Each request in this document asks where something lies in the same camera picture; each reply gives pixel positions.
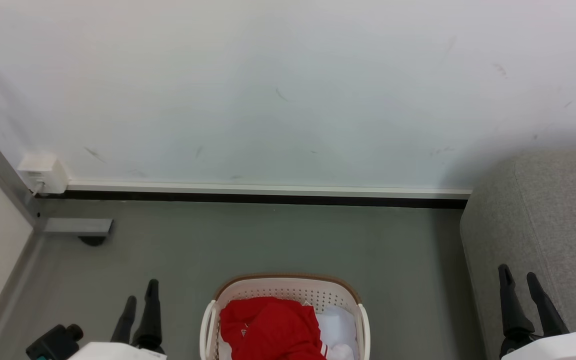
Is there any grey fabric sofa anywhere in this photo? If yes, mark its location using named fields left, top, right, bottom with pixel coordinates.
left=459, top=150, right=576, bottom=360

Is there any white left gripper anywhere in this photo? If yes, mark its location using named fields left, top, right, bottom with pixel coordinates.
left=67, top=278, right=168, bottom=360

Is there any grey metal frame foot bar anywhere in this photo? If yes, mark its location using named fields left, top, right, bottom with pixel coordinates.
left=43, top=218, right=114, bottom=237

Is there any white perforated laundry basket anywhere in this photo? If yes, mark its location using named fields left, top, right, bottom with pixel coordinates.
left=199, top=273, right=371, bottom=360

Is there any red garment with white trim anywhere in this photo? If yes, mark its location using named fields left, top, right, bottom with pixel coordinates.
left=219, top=296, right=329, bottom=360

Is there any white wall socket box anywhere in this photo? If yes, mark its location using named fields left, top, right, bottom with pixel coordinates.
left=17, top=153, right=70, bottom=195

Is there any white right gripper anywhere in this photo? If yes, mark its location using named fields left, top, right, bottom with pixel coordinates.
left=498, top=264, right=576, bottom=360

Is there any white and black baseboard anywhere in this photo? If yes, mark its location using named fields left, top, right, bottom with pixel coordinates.
left=35, top=181, right=473, bottom=210

